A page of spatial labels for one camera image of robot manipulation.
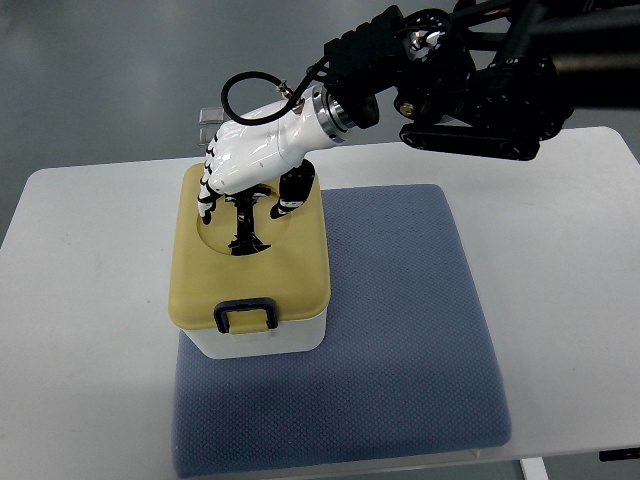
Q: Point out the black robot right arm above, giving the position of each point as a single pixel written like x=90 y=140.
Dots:
x=491 y=78

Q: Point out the white storage box base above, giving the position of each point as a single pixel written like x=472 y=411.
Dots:
x=289 y=337

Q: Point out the blue grey fabric cushion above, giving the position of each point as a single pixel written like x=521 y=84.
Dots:
x=407 y=366

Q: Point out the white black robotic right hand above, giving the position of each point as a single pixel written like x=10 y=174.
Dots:
x=241 y=157

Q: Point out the black bracket at table edge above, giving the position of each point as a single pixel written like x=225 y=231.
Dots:
x=619 y=454

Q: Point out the yellow storage box lid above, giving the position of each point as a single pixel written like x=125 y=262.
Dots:
x=293 y=272

